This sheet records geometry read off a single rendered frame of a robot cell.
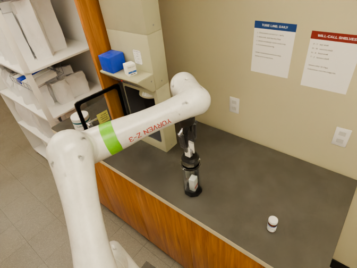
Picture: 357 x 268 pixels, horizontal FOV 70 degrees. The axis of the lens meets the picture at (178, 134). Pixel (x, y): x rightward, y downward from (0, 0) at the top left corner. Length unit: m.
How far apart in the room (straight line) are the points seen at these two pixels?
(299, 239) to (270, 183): 0.34
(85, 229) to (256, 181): 1.03
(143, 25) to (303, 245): 1.25
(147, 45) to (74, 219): 0.90
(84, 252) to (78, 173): 0.21
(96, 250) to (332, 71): 1.24
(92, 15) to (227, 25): 0.74
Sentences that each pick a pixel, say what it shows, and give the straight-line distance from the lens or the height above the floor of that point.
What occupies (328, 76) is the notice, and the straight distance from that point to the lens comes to 1.45.
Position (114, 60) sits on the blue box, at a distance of 1.48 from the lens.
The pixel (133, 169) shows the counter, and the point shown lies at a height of 0.94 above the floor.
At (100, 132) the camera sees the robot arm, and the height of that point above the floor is 1.59.
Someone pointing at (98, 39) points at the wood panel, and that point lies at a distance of 1.61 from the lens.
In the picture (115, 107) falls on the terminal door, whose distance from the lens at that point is 1.71.
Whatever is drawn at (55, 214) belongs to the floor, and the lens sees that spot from 2.96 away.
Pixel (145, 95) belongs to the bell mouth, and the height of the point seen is 1.33.
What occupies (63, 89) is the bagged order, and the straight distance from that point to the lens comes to 2.61.
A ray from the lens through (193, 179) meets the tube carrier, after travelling 1.35.
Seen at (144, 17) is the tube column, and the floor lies 1.79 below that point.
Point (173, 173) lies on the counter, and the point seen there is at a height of 0.94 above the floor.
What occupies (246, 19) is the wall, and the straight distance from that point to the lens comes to 1.50.
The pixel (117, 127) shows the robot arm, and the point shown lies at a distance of 0.88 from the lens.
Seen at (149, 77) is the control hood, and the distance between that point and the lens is 1.39.
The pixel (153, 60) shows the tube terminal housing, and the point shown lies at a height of 1.58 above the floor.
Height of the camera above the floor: 2.09
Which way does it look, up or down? 38 degrees down
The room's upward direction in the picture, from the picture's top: 7 degrees counter-clockwise
